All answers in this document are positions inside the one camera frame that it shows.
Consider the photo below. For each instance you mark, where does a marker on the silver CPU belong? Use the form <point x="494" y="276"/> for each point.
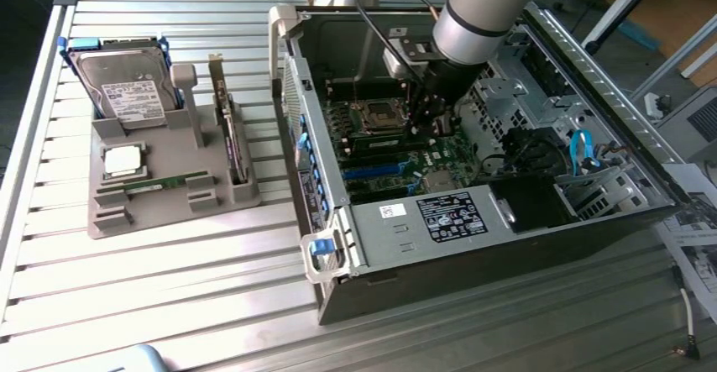
<point x="123" y="160"/>

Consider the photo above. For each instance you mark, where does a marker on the blue disk caddy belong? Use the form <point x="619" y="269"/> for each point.
<point x="84" y="44"/>

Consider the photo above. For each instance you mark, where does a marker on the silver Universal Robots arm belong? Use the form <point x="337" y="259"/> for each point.
<point x="476" y="19"/>

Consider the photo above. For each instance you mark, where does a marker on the green motherboard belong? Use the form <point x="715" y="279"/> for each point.
<point x="386" y="170"/>

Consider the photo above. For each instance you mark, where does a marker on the CPU socket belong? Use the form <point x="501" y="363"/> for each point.
<point x="380" y="116"/>

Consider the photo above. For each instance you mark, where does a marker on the silver hard disk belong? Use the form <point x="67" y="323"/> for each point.
<point x="126" y="88"/>

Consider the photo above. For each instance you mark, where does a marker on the green RAM stick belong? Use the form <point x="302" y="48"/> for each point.
<point x="162" y="183"/>
<point x="381" y="142"/>

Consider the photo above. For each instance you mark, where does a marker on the grey power supply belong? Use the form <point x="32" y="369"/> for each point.
<point x="392" y="229"/>

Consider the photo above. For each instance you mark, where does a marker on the graphics card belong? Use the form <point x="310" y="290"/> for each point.
<point x="231" y="137"/>

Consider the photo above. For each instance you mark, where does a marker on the printed paper sheet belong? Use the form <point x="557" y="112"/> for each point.
<point x="692" y="221"/>

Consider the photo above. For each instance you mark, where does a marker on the black open PC case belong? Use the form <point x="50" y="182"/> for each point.
<point x="448" y="271"/>

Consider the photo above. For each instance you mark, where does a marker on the cardboard box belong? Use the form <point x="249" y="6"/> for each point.
<point x="667" y="19"/>

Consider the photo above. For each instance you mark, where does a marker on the grey parts rack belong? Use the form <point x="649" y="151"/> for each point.
<point x="169" y="212"/>

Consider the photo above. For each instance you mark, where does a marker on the light blue object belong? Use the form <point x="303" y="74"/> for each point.
<point x="131" y="359"/>

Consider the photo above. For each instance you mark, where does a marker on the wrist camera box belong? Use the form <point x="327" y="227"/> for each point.
<point x="405" y="55"/>

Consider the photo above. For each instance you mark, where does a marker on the blue case latch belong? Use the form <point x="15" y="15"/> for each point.
<point x="321" y="247"/>

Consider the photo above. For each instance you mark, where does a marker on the white power strip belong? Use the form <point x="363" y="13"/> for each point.
<point x="656" y="104"/>

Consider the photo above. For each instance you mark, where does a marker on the grey computer box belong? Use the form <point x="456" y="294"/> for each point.
<point x="692" y="124"/>

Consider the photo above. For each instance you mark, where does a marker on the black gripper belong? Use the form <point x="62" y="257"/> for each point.
<point x="450" y="80"/>

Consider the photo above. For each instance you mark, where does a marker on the black tripod stand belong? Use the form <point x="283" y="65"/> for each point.
<point x="628" y="11"/>

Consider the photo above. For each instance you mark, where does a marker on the black fan shroud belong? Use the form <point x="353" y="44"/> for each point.
<point x="532" y="204"/>

